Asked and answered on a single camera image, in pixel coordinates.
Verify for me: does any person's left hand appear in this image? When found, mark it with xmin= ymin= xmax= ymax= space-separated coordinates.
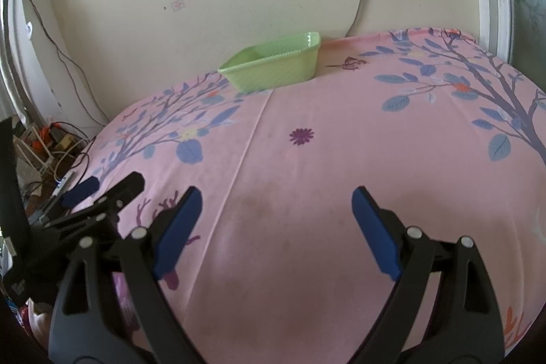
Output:
xmin=20 ymin=299 xmax=53 ymax=350

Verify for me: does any pink tree-print bedsheet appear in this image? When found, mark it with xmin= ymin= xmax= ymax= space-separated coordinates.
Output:
xmin=78 ymin=29 xmax=545 ymax=363

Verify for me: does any green plastic tray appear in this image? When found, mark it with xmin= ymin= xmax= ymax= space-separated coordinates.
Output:
xmin=217 ymin=31 xmax=321 ymax=93

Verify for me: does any cluttered wire pile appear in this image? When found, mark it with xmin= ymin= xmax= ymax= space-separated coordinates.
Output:
xmin=12 ymin=120 xmax=93 ymax=194

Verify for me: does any black wall cable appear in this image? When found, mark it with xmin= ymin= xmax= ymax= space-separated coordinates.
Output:
xmin=18 ymin=0 xmax=110 ymax=126

